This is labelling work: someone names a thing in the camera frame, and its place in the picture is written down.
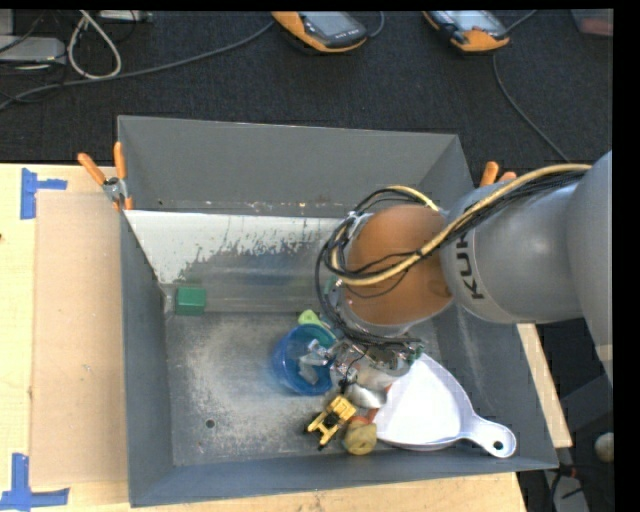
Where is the grey metal bin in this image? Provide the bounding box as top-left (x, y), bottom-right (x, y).
top-left (115, 114), bottom-right (560, 509)

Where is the brown cardboard board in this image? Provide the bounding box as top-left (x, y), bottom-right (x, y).
top-left (28, 192), bottom-right (132, 489)

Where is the yellow toy vehicle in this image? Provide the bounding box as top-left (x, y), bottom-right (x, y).
top-left (303, 394), bottom-right (358, 452)

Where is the silver round thing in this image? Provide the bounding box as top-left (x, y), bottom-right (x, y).
top-left (344, 370), bottom-right (402, 410)

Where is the white plastic dustpan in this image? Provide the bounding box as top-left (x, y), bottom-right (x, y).
top-left (373, 351), bottom-right (518, 459)

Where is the blue plastic cup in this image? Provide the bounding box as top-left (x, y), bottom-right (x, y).
top-left (270, 323), bottom-right (338, 398)

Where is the pale yellow toy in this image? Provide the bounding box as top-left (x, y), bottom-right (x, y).
top-left (341, 418), bottom-right (379, 457)

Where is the green block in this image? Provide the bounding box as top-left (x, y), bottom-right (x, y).
top-left (174, 286), bottom-right (208, 317)

